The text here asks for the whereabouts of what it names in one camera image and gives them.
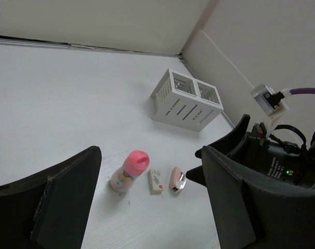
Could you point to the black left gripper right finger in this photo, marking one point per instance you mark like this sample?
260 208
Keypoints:
252 210

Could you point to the white eraser box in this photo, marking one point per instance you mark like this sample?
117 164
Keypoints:
156 185

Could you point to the pink stapler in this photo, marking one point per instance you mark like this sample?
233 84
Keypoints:
177 180

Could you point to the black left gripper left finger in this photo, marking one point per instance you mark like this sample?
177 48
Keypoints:
50 208

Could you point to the white slotted desk organizer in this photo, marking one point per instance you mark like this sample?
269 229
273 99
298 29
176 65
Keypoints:
185 102

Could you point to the pink cap bottle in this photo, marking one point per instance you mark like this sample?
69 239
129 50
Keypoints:
134 165

